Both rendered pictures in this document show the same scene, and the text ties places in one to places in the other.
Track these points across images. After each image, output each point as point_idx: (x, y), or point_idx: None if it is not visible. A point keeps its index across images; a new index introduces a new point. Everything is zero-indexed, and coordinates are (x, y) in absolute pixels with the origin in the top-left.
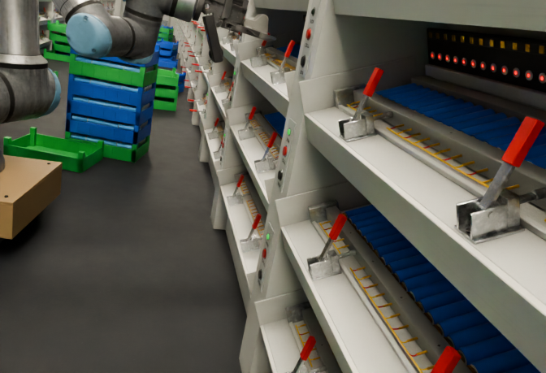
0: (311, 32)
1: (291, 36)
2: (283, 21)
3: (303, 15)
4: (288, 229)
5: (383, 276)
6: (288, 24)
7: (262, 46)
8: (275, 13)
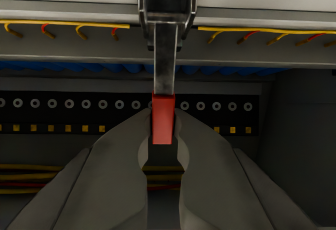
0: None
1: (301, 91)
2: (313, 135)
3: (253, 135)
4: None
5: None
6: (303, 123)
7: (155, 90)
8: (327, 165)
